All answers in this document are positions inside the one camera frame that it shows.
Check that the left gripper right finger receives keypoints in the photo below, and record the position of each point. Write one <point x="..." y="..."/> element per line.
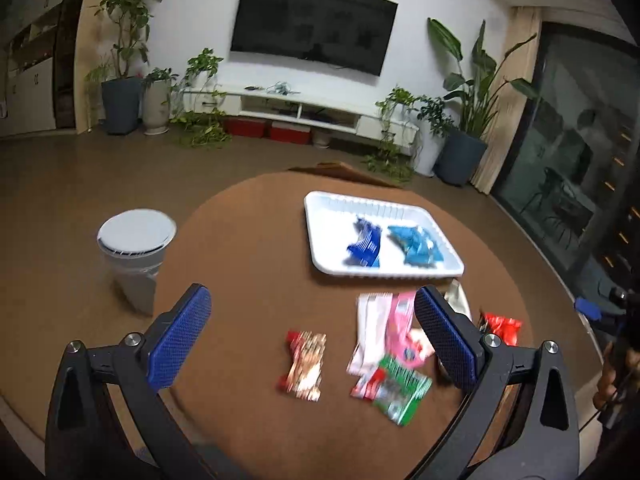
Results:
<point x="517" y="418"/>

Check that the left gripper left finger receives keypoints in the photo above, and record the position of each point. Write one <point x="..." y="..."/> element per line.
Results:
<point x="84" y="437"/>

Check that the red chip bag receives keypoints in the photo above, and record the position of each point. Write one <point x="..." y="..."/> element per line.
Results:
<point x="506" y="329"/>

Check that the green seaweed snack packet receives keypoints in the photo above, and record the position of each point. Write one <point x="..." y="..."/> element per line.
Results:
<point x="394" y="389"/>

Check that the white pink snack packet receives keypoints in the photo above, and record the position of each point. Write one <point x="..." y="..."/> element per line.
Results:
<point x="372" y="316"/>

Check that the red brown candy packet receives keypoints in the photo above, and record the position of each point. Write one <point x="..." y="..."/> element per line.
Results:
<point x="304" y="376"/>

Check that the dark blue snack packet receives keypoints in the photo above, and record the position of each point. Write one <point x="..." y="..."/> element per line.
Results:
<point x="366" y="250"/>

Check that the person's right hand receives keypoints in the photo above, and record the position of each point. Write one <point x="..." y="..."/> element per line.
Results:
<point x="605" y="386"/>

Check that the light blue snack packet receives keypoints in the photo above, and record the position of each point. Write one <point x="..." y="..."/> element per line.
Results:
<point x="419" y="248"/>

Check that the white trash bin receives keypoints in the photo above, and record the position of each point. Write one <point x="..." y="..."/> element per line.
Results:
<point x="134" y="243"/>

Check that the tall plant blue pot right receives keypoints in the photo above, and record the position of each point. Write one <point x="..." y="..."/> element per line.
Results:
<point x="477" y="96"/>

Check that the tall plant blue pot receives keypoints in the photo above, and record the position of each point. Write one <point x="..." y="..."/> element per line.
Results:
<point x="121" y="93"/>
<point x="477" y="96"/>

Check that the right white pot plant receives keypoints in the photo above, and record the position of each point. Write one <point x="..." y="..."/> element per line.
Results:
<point x="413" y="133"/>

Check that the white tv console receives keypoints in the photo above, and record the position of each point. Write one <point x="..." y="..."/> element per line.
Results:
<point x="299" y="109"/>

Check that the trailing green floor plant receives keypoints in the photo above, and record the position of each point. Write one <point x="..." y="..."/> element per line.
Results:
<point x="196" y="109"/>

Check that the red storage box left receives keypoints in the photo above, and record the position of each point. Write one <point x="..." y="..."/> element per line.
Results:
<point x="243" y="126"/>

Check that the red storage box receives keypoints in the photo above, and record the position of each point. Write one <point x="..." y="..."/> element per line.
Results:
<point x="243" y="126"/>
<point x="287" y="132"/>

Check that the plant in white pot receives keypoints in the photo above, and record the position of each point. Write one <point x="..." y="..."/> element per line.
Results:
<point x="156" y="100"/>

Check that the red storage box right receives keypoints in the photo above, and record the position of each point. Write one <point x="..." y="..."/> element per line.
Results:
<point x="287" y="132"/>

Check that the tall plant blue pot left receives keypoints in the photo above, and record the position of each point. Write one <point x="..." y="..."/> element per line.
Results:
<point x="121" y="93"/>

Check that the black wall television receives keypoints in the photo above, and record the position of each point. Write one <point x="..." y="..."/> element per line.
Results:
<point x="351" y="34"/>

